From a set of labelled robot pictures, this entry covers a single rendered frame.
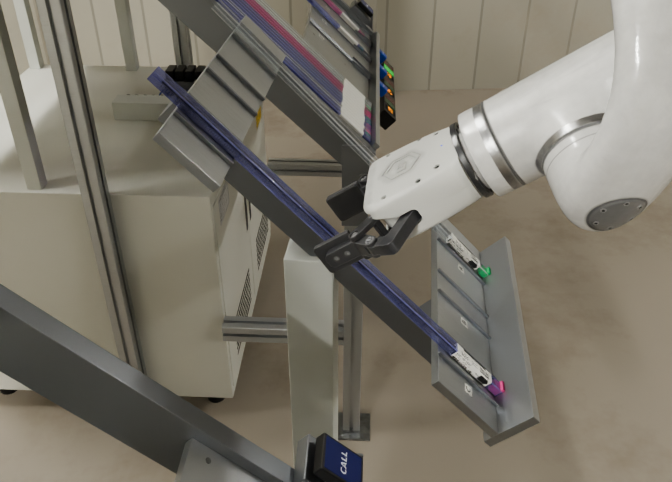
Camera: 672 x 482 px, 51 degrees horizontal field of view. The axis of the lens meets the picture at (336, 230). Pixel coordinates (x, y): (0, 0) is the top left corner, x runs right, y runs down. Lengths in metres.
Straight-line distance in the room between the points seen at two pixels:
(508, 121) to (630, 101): 0.13
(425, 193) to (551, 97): 0.13
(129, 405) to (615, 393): 1.50
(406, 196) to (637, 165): 0.19
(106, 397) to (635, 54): 0.47
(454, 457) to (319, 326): 0.87
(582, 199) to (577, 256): 1.83
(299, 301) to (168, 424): 0.31
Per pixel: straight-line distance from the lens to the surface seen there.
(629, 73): 0.52
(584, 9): 3.60
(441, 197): 0.62
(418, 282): 2.16
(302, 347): 0.92
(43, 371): 0.60
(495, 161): 0.61
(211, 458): 0.62
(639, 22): 0.52
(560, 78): 0.61
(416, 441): 1.72
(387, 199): 0.62
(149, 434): 0.63
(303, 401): 0.99
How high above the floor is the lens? 1.32
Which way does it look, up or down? 33 degrees down
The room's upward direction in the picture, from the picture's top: straight up
